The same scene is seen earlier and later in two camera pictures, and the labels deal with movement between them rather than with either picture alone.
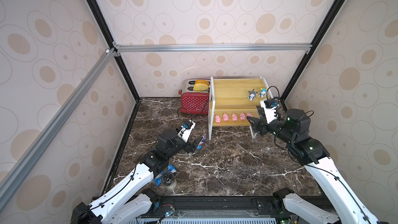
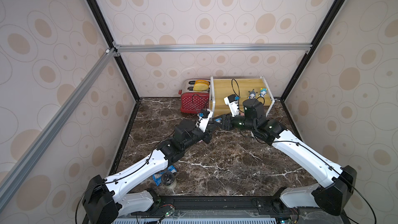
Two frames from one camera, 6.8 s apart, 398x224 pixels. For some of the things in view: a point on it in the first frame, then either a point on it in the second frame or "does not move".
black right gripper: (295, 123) -> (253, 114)
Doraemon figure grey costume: (252, 95) does not move
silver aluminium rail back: (117, 48) does not move
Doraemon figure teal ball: (263, 92) does not move
